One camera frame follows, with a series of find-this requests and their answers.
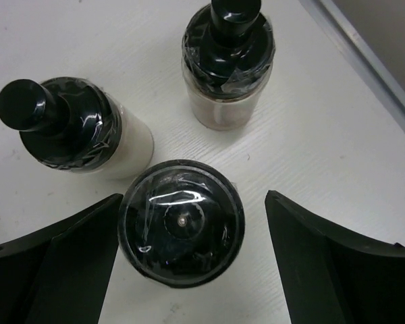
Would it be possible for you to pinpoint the black pump bottle right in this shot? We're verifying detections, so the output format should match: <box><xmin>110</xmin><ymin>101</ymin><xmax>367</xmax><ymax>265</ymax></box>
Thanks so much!
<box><xmin>182</xmin><ymin>1</ymin><xmax>276</xmax><ymax>130</ymax></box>

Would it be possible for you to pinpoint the black pump bottle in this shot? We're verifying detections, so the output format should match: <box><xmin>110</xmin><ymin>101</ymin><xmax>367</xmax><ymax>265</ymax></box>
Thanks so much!
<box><xmin>182</xmin><ymin>1</ymin><xmax>276</xmax><ymax>130</ymax></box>
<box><xmin>0</xmin><ymin>77</ymin><xmax>155</xmax><ymax>179</ymax></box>

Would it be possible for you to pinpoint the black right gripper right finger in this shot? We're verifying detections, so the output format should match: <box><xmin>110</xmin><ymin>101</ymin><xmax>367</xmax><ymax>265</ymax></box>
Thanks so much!
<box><xmin>265</xmin><ymin>190</ymin><xmax>405</xmax><ymax>323</ymax></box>

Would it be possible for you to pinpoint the black pump bottle left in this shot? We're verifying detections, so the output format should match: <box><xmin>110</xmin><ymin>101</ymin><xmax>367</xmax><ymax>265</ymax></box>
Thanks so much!
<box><xmin>0</xmin><ymin>77</ymin><xmax>155</xmax><ymax>179</ymax></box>

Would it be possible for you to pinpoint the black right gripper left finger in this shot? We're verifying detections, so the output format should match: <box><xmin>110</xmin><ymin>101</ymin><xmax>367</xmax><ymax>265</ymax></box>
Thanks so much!
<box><xmin>0</xmin><ymin>194</ymin><xmax>123</xmax><ymax>323</ymax></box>

